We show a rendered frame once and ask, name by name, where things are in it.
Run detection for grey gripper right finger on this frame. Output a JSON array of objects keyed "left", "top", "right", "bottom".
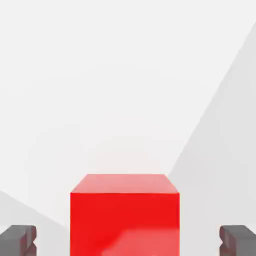
[{"left": 219, "top": 224, "right": 256, "bottom": 256}]

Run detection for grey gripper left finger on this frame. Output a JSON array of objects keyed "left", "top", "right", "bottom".
[{"left": 0, "top": 224, "right": 38, "bottom": 256}]

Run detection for small red cube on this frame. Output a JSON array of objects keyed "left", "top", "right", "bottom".
[{"left": 69, "top": 173, "right": 180, "bottom": 256}]

